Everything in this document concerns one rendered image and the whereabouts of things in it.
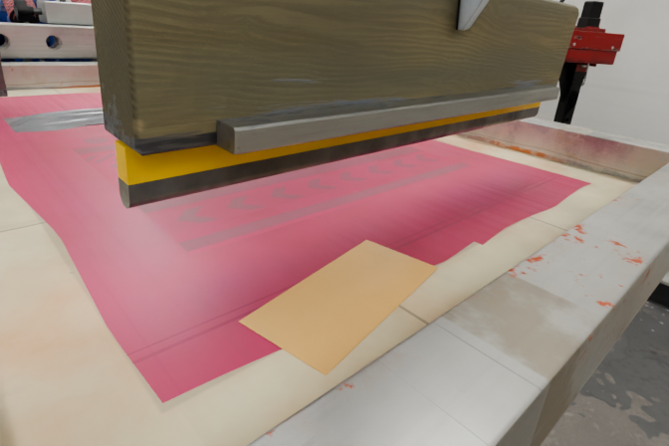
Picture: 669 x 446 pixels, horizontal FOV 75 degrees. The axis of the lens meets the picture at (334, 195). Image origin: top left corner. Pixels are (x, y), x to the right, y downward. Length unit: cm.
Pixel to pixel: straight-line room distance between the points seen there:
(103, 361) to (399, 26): 20
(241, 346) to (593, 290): 14
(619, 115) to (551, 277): 214
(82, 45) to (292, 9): 71
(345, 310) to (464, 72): 17
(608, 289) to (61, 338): 22
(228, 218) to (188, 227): 3
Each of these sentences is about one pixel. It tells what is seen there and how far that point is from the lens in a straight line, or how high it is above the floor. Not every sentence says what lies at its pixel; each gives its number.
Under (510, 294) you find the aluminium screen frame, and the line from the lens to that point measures 18.
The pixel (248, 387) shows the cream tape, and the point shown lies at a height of 96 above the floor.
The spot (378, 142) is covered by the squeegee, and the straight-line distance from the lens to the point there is 26.
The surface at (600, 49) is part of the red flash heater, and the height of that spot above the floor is 106.
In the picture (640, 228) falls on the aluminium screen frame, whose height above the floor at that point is 99.
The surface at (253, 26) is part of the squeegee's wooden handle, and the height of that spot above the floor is 108.
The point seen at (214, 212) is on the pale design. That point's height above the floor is 96.
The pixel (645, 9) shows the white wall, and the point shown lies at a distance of 231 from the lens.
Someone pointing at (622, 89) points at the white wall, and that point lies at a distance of 232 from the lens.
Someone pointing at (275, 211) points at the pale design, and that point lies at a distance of 30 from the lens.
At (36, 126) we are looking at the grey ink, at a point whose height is 96.
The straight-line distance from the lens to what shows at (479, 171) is 44.
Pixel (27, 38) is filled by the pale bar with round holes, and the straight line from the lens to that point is 85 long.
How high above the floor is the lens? 108
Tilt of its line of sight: 22 degrees down
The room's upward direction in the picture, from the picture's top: 4 degrees clockwise
